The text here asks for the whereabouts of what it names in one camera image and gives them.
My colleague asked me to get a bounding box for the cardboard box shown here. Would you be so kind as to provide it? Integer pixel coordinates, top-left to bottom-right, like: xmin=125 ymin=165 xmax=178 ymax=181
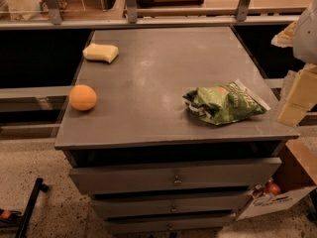
xmin=238 ymin=139 xmax=317 ymax=220

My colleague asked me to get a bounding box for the green jalapeno chip bag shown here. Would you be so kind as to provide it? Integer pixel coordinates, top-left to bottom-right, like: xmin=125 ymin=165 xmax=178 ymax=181
xmin=182 ymin=79 xmax=270 ymax=126

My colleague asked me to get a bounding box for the yellow sponge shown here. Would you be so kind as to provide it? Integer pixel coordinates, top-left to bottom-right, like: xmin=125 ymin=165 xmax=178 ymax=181
xmin=82 ymin=43 xmax=119 ymax=63

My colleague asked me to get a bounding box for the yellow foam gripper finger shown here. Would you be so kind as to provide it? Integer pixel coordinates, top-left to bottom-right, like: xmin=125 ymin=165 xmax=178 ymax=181
xmin=276 ymin=64 xmax=317 ymax=126

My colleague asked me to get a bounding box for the top grey drawer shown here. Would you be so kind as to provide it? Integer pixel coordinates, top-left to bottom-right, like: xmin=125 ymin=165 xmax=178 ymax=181
xmin=69 ymin=158 xmax=281 ymax=194

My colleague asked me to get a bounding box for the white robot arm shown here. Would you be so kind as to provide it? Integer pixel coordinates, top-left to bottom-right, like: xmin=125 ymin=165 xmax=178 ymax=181
xmin=271 ymin=0 xmax=317 ymax=126

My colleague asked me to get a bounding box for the black metal stand leg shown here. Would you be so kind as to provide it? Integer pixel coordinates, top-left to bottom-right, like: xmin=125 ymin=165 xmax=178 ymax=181
xmin=15 ymin=178 xmax=49 ymax=238

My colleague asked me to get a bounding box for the grey drawer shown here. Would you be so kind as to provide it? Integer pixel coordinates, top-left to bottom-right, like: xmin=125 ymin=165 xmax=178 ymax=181
xmin=105 ymin=213 xmax=236 ymax=234
xmin=92 ymin=191 xmax=251 ymax=219
xmin=69 ymin=158 xmax=281 ymax=194

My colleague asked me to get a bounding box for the grey drawer cabinet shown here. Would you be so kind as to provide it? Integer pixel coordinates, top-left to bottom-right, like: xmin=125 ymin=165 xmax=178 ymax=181
xmin=55 ymin=27 xmax=298 ymax=222

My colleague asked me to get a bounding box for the orange fruit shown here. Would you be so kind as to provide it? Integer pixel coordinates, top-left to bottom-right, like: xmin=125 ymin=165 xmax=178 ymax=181
xmin=69 ymin=84 xmax=97 ymax=111

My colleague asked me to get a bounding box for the grey metal railing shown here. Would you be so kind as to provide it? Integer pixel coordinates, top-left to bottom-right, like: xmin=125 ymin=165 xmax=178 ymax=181
xmin=0 ymin=0 xmax=312 ymax=30

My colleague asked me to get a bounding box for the bottom grey drawer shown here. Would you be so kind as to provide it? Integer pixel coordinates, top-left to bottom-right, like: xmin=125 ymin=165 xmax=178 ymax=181
xmin=105 ymin=213 xmax=236 ymax=234

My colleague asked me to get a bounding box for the red apple in box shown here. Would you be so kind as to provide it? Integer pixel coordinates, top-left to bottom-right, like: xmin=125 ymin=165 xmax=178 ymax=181
xmin=265 ymin=180 xmax=281 ymax=195

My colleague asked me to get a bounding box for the middle grey drawer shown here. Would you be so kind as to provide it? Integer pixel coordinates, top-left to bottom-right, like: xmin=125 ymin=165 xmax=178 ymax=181
xmin=92 ymin=191 xmax=251 ymax=219

